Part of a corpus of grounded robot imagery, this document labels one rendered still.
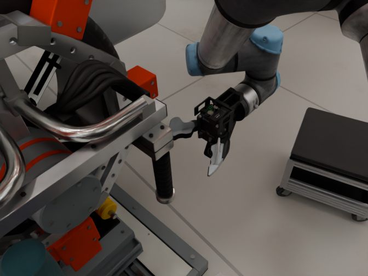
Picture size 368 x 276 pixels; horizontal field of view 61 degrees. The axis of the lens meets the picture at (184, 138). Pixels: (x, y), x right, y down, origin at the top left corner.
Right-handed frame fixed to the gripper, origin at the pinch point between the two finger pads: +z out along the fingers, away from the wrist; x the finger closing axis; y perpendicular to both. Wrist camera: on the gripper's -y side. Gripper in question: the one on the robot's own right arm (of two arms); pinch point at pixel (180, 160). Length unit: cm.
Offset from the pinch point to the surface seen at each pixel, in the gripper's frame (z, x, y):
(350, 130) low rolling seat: -91, 18, -50
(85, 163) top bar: 18.7, -1.9, 15.1
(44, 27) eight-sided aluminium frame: 9.6, -20.8, 27.4
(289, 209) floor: -60, 13, -83
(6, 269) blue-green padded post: 37.3, -12.0, -8.4
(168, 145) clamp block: 4.0, 1.2, 9.1
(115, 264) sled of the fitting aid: 15, -23, -68
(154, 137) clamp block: 6.4, 0.2, 12.4
